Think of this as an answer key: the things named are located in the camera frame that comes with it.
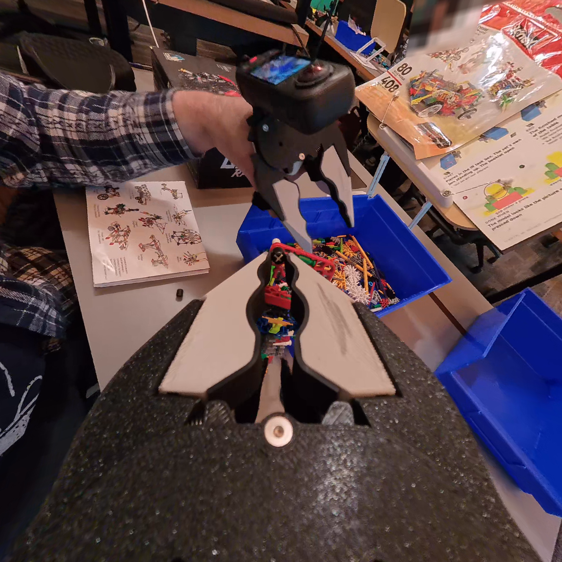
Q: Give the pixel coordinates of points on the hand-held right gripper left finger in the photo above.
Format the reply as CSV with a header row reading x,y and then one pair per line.
x,y
211,351

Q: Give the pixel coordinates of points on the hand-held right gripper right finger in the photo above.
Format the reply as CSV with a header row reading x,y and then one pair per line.
x,y
347,351

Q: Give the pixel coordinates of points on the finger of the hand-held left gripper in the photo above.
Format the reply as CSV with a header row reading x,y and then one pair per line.
x,y
288,206
338,184

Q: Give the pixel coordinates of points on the pile of colourful toy pieces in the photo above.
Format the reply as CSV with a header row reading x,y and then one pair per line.
x,y
360,272

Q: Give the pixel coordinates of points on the red rod toy assembly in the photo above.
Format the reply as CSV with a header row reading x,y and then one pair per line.
x,y
277,297

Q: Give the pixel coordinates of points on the blue plastic bin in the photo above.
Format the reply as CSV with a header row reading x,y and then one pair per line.
x,y
518,395
404,255

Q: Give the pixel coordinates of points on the printed toy model leaflet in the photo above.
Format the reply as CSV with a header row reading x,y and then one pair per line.
x,y
145,233

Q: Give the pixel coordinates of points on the person's left forearm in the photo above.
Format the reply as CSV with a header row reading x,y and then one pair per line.
x,y
79,132

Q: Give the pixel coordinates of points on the person's left hand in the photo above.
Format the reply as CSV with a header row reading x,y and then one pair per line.
x,y
215,123

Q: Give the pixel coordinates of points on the small blue tray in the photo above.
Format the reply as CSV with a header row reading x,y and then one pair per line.
x,y
351,37

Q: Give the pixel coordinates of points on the black cardboard box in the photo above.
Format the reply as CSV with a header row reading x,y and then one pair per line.
x,y
189,75

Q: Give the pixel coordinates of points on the toy set packaging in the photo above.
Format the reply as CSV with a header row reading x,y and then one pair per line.
x,y
457,88

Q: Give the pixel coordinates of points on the building instruction sheet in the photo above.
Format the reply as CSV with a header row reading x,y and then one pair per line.
x,y
518,176

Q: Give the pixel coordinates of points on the person's clothed body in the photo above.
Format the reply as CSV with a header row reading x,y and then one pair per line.
x,y
35,290

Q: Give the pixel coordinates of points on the black office chair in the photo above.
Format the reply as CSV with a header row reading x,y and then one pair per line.
x,y
75,61

